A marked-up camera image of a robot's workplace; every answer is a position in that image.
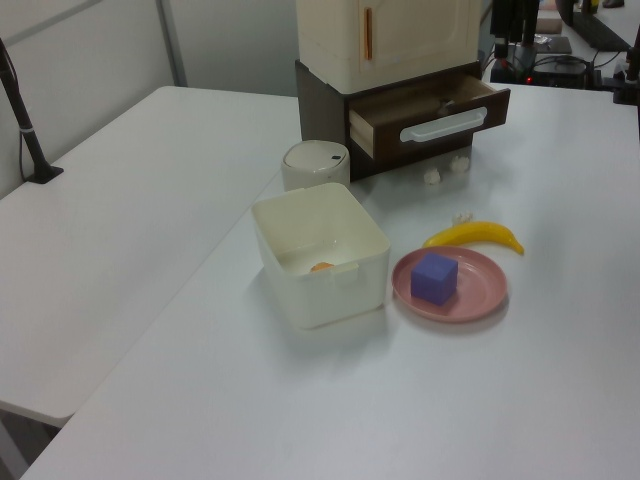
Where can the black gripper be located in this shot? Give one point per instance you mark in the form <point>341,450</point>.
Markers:
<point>512,15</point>

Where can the dark brown wooden drawer cabinet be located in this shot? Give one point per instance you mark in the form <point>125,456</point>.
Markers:
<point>320,100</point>

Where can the black control box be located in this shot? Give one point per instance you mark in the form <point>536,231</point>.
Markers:
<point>560,72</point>

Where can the cream plastic storage box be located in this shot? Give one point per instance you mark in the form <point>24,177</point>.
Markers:
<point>415,35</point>

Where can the black table clamp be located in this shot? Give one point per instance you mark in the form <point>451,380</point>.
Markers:
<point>627,80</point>

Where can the crumpled white paper ball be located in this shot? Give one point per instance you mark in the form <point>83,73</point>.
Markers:
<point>433,177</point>
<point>458,165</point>

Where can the yellow toy banana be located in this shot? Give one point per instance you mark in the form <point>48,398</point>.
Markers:
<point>480,234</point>

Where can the small cream trash can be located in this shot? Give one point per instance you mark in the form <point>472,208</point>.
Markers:
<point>312,167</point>

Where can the purple cube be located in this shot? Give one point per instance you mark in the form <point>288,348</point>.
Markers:
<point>434,280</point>

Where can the pink round plate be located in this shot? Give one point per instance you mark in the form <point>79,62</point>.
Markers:
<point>475,295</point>

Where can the small orange object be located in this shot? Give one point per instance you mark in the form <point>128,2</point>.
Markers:
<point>321,267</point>

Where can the white open plastic bin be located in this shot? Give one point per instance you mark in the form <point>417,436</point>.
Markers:
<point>325,300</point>

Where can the black camera stand pole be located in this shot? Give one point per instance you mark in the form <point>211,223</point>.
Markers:
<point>22,125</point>

